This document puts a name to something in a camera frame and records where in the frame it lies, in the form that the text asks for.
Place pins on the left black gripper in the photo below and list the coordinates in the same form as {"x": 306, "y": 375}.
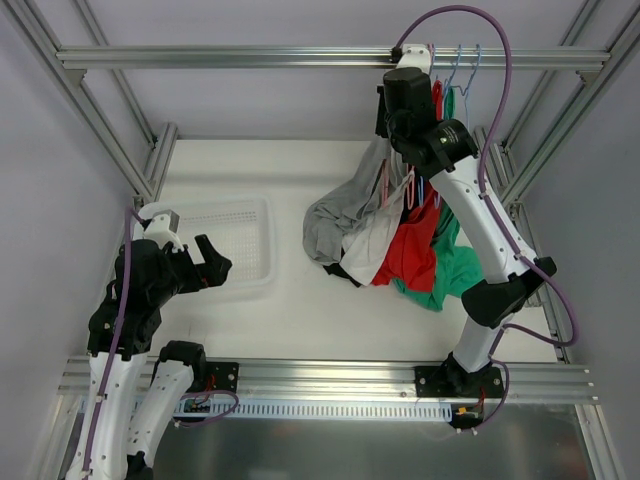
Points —
{"x": 195, "y": 270}

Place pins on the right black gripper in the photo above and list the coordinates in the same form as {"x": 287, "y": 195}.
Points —
{"x": 380, "y": 118}

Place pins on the pink wire hanger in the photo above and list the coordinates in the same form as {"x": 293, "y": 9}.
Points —
{"x": 410, "y": 191}
{"x": 386, "y": 170}

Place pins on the grey tank top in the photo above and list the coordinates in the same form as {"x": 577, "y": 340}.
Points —
{"x": 342, "y": 210}

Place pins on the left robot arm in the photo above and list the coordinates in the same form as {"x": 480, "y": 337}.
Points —
{"x": 119, "y": 438}

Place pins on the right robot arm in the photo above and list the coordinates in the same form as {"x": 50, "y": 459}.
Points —
{"x": 444, "y": 153}

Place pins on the black tank top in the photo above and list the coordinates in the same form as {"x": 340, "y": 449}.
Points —
{"x": 335, "y": 270}

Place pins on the white tank top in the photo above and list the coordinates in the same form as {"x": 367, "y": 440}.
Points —
{"x": 366, "y": 249}

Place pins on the red tank top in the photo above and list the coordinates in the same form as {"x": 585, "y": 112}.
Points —
{"x": 413, "y": 260}

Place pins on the green tank top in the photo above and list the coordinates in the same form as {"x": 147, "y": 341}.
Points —
{"x": 459, "y": 267}

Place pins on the white plastic basket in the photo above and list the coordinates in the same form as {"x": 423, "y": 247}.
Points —
{"x": 241, "y": 228}

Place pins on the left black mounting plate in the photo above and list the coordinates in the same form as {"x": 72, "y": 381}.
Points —
{"x": 221, "y": 375}

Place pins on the black mounting plate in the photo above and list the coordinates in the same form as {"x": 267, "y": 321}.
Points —
{"x": 451, "y": 381}
{"x": 221, "y": 375}

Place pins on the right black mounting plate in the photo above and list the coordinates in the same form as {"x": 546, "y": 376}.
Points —
{"x": 451, "y": 381}

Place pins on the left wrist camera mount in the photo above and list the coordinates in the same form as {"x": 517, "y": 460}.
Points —
{"x": 162, "y": 229}

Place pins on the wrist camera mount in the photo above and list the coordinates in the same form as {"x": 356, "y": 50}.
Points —
{"x": 412, "y": 56}
{"x": 162, "y": 229}

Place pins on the blue wire hanger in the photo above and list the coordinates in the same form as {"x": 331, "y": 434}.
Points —
{"x": 445, "y": 109}
{"x": 464, "y": 91}

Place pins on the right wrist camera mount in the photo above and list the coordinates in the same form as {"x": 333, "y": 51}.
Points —
{"x": 412, "y": 56}

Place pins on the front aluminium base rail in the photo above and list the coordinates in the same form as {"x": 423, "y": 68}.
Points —
{"x": 373, "y": 381}

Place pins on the white slotted cable duct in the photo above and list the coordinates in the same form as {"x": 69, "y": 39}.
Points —
{"x": 410, "y": 410}

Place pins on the aluminium hanging rail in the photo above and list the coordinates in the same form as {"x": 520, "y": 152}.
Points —
{"x": 248, "y": 57}

